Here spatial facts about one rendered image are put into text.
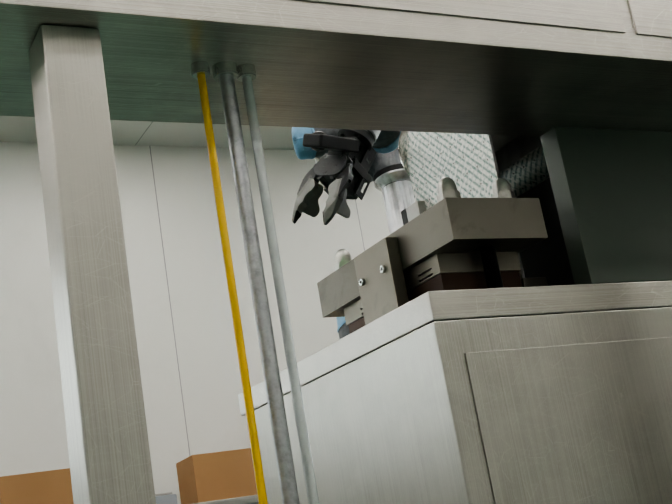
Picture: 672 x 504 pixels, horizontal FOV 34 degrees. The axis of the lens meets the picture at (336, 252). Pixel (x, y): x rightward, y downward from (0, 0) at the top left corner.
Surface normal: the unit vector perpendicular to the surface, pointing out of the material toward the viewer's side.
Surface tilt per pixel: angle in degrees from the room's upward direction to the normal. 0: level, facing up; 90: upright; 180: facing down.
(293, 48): 180
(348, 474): 90
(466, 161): 90
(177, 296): 90
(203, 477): 90
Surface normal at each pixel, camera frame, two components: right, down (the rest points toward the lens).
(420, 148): -0.88, 0.02
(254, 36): 0.17, 0.95
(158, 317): 0.45, -0.31
